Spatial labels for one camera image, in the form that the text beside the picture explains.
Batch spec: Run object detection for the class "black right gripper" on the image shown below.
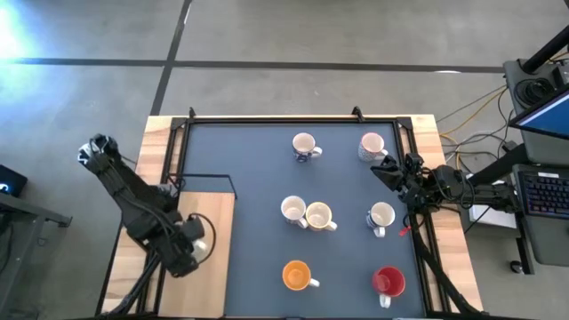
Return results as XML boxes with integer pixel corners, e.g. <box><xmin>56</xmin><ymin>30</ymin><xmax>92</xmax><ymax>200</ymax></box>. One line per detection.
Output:
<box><xmin>371</xmin><ymin>156</ymin><xmax>436</xmax><ymax>210</ymax></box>

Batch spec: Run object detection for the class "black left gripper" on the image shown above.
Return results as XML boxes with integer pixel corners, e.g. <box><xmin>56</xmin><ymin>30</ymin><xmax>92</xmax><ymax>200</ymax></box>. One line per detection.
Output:
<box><xmin>160</xmin><ymin>216</ymin><xmax>210</xmax><ymax>279</ymax></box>

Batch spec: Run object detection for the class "grey diamond mug red rim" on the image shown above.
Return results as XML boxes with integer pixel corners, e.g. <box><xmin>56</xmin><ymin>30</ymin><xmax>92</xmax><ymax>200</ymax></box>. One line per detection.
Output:
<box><xmin>357</xmin><ymin>132</ymin><xmax>390</xmax><ymax>164</ymax></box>

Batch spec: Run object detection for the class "dark blue patterned mug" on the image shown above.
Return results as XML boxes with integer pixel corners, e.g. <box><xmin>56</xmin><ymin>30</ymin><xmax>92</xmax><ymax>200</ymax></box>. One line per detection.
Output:
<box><xmin>365</xmin><ymin>201</ymin><xmax>397</xmax><ymax>239</ymax></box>

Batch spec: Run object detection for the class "yellow rimmed mug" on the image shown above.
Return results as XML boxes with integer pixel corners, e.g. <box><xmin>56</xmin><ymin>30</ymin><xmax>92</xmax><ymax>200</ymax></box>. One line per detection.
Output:
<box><xmin>304</xmin><ymin>201</ymin><xmax>339</xmax><ymax>233</ymax></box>

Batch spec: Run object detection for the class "blue flower white mug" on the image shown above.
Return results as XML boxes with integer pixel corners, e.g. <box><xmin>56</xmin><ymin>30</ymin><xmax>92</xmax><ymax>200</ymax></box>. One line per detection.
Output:
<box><xmin>291</xmin><ymin>132</ymin><xmax>324</xmax><ymax>164</ymax></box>

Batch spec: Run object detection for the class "red lattice pattern mug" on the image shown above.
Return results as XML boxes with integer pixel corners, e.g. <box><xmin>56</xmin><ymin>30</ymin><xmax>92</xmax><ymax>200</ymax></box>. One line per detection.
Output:
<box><xmin>280</xmin><ymin>195</ymin><xmax>310</xmax><ymax>230</ymax></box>

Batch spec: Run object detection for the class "red ribbed mug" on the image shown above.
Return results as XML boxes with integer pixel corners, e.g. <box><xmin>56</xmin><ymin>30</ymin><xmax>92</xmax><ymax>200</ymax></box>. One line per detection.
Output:
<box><xmin>371</xmin><ymin>265</ymin><xmax>407</xmax><ymax>309</ymax></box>

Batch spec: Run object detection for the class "orange fern pattern mug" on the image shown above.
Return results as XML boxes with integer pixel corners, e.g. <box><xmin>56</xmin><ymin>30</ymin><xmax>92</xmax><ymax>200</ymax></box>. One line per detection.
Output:
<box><xmin>281</xmin><ymin>260</ymin><xmax>321</xmax><ymax>292</ymax></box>

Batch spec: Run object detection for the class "wooden shelf board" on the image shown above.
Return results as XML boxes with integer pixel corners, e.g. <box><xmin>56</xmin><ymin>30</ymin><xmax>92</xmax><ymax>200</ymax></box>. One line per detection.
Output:
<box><xmin>157</xmin><ymin>190</ymin><xmax>236</xmax><ymax>319</ymax></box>

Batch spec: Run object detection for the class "black stand leg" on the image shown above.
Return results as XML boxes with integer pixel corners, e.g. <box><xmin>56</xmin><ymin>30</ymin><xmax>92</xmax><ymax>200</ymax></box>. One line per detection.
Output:
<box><xmin>466</xmin><ymin>144</ymin><xmax>530</xmax><ymax>186</ymax></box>

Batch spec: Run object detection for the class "white paper sheet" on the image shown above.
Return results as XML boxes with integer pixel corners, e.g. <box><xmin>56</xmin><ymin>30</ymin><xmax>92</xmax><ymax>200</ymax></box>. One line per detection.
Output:
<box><xmin>469</xmin><ymin>204</ymin><xmax>519</xmax><ymax>230</ymax></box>

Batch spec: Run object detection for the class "grey-blue table mat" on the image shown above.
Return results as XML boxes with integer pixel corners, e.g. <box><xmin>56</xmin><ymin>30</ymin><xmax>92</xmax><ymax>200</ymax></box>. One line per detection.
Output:
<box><xmin>180</xmin><ymin>122</ymin><xmax>426</xmax><ymax>319</ymax></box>

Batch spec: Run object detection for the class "laptop computer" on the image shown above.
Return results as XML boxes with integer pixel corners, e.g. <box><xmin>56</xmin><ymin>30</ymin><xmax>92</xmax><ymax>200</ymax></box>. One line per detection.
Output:
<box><xmin>503</xmin><ymin>59</ymin><xmax>569</xmax><ymax>268</ymax></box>

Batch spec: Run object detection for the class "backlit black keyboard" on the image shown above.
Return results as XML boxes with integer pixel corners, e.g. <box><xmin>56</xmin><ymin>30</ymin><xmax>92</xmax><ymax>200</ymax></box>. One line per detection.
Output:
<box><xmin>517</xmin><ymin>171</ymin><xmax>569</xmax><ymax>219</ymax></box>

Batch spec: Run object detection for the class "dark side desk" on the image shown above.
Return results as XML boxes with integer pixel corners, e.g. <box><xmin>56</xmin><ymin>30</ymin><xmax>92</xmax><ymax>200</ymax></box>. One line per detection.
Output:
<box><xmin>0</xmin><ymin>190</ymin><xmax>73</xmax><ymax>285</ymax></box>

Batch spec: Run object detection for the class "blue lit monitor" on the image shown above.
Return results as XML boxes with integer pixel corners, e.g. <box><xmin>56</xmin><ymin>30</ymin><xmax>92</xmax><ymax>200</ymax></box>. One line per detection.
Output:
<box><xmin>509</xmin><ymin>86</ymin><xmax>569</xmax><ymax>141</ymax></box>

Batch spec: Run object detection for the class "black device with light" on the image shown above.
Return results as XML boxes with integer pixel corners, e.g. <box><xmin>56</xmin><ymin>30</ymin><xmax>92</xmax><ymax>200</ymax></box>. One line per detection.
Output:
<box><xmin>0</xmin><ymin>164</ymin><xmax>28</xmax><ymax>199</ymax></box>

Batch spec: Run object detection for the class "black pole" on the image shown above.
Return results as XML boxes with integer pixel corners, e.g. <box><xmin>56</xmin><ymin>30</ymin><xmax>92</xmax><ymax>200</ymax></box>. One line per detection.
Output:
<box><xmin>520</xmin><ymin>37</ymin><xmax>569</xmax><ymax>75</ymax></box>

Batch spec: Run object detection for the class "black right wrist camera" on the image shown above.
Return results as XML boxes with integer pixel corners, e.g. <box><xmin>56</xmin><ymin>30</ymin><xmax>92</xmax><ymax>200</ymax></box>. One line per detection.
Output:
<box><xmin>403</xmin><ymin>152</ymin><xmax>424</xmax><ymax>172</ymax></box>

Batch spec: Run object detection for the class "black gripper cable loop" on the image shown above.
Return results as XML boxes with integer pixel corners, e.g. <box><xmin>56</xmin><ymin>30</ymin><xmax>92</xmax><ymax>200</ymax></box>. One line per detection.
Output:
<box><xmin>190</xmin><ymin>212</ymin><xmax>218</xmax><ymax>266</ymax></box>

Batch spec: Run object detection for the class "black shelf frame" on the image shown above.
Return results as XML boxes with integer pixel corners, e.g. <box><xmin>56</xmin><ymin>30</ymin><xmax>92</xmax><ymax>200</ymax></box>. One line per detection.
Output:
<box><xmin>171</xmin><ymin>172</ymin><xmax>239</xmax><ymax>200</ymax></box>

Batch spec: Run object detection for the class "yellow cable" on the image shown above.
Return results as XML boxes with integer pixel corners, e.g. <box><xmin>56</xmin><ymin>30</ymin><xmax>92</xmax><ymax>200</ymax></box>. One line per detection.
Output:
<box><xmin>437</xmin><ymin>86</ymin><xmax>510</xmax><ymax>172</ymax></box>

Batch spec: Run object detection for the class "black aluminium table frame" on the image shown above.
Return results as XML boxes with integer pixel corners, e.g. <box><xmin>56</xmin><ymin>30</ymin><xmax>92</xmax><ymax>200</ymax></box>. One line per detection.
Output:
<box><xmin>159</xmin><ymin>106</ymin><xmax>445</xmax><ymax>319</ymax></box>

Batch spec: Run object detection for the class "coiled black cable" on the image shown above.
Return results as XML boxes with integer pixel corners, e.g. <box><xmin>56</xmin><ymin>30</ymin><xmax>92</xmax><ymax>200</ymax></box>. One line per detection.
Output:
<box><xmin>514</xmin><ymin>77</ymin><xmax>557</xmax><ymax>108</ymax></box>

